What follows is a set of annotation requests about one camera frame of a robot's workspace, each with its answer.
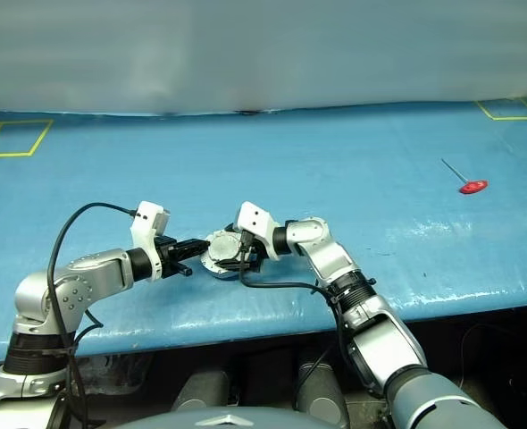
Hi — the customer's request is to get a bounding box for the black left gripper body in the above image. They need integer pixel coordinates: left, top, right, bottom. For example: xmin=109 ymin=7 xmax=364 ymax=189
xmin=155 ymin=234 xmax=194 ymax=280

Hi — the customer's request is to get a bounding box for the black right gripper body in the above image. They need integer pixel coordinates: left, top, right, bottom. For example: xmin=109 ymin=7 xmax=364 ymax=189
xmin=238 ymin=230 xmax=268 ymax=274

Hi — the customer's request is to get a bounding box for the motor housing with copper windings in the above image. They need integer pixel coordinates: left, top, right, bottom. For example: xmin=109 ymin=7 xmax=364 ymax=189
xmin=199 ymin=248 xmax=247 ymax=282

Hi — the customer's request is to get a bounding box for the round silver motor lid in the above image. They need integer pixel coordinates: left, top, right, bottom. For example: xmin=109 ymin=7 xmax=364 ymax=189
xmin=204 ymin=228 xmax=243 ymax=265

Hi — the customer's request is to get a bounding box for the blue plastic table cover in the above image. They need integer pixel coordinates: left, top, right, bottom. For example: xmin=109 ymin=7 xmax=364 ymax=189
xmin=0 ymin=98 xmax=527 ymax=366

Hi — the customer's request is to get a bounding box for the crumpled clear plastic sheet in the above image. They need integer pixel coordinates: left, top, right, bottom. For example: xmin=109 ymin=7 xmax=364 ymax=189
xmin=73 ymin=352 xmax=153 ymax=397

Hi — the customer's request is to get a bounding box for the dark grey rounded shape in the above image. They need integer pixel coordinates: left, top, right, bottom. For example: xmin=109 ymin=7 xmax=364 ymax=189
xmin=295 ymin=359 xmax=350 ymax=428
xmin=171 ymin=369 xmax=233 ymax=412

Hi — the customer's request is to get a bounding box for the grey robot torso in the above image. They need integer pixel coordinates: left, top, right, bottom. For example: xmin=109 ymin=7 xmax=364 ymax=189
xmin=111 ymin=405 xmax=349 ymax=429

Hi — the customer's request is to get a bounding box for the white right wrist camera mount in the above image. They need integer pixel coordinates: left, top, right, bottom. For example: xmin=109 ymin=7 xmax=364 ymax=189
xmin=235 ymin=200 xmax=279 ymax=260

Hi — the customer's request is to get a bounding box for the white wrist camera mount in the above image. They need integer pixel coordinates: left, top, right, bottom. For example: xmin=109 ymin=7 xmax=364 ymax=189
xmin=129 ymin=200 xmax=173 ymax=282
xmin=235 ymin=200 xmax=279 ymax=260

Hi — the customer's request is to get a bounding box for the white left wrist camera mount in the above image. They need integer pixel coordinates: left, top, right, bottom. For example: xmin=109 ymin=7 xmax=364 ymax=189
xmin=129 ymin=200 xmax=173 ymax=282

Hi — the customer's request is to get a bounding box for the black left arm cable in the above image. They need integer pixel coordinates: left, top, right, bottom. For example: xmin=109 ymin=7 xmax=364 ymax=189
xmin=46 ymin=202 xmax=138 ymax=429

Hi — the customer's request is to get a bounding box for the red-handled T hex key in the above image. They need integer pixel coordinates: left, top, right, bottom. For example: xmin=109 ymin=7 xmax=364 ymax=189
xmin=440 ymin=158 xmax=489 ymax=195

